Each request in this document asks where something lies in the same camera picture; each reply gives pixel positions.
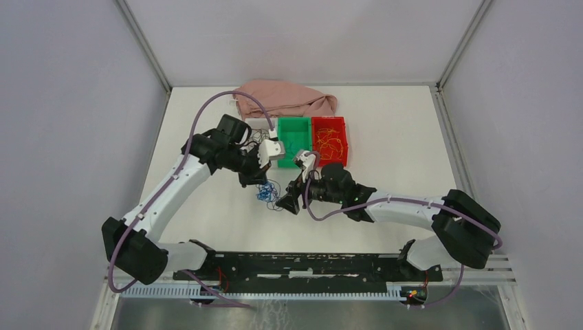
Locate white slotted cable duct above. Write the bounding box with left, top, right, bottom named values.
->
left=119, top=284, right=411, bottom=302

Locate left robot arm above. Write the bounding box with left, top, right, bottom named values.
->
left=101, top=115, right=285, bottom=285

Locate brown cable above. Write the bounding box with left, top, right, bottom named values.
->
left=247, top=128, right=274, bottom=149

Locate green plastic bin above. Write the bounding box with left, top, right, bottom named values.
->
left=277, top=117, right=313, bottom=168

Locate red plastic bin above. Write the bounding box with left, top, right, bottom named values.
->
left=311, top=116, right=349, bottom=166

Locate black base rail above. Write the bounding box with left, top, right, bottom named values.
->
left=192, top=251, right=443, bottom=294

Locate clear plastic bin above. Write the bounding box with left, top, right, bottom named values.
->
left=242, top=118, right=271, bottom=154

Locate pink cloth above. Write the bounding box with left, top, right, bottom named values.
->
left=236, top=80, right=338, bottom=118

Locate blue cable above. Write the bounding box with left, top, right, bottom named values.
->
left=254, top=179, right=284, bottom=212

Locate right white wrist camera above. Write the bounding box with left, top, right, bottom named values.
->
left=293, top=149, right=320, bottom=183

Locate yellow cable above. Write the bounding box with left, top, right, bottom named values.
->
left=315, top=127, right=340, bottom=158
left=316, top=127, right=348, bottom=162
left=314, top=129, right=347, bottom=164

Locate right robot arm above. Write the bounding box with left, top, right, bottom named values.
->
left=276, top=163, right=503, bottom=281

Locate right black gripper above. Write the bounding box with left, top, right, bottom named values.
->
left=276, top=166, right=344, bottom=215

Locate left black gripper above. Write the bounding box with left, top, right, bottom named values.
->
left=225, top=144, right=272, bottom=188

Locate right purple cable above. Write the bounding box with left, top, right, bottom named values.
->
left=302, top=152, right=504, bottom=309

